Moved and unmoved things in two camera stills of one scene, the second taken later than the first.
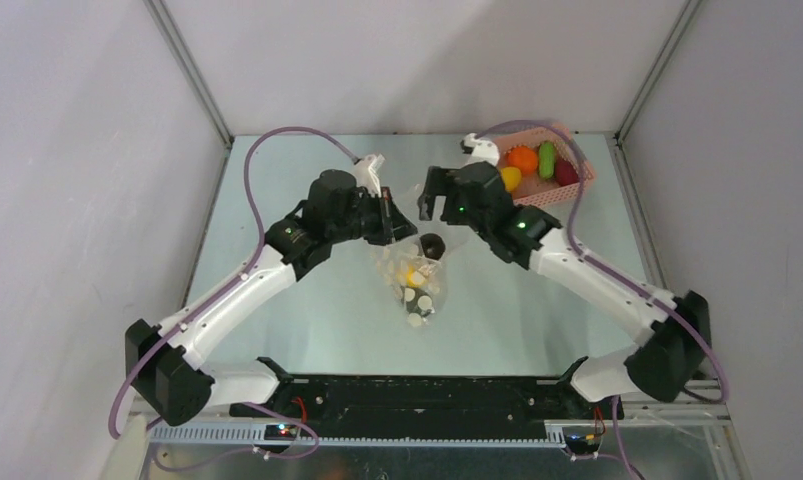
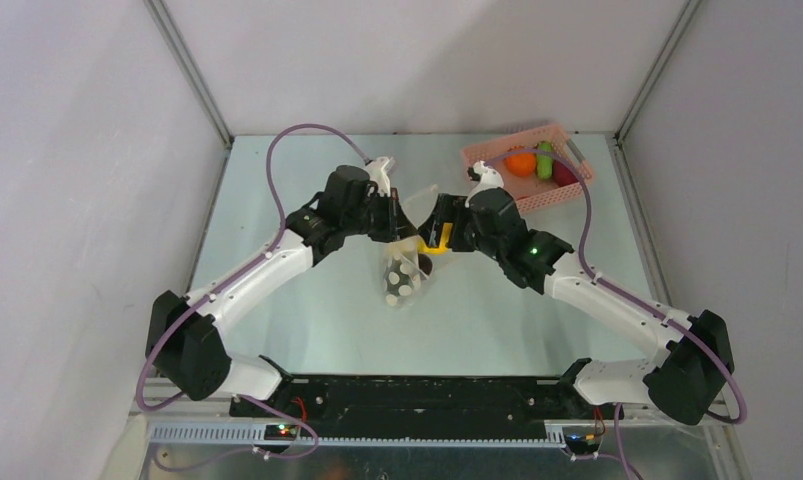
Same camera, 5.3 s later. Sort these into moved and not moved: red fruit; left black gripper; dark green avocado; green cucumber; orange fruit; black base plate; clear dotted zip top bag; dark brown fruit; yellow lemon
Moved: clear dotted zip top bag; yellow lemon; dark brown fruit; dark green avocado
Not moved: orange fruit; black base plate; left black gripper; red fruit; green cucumber
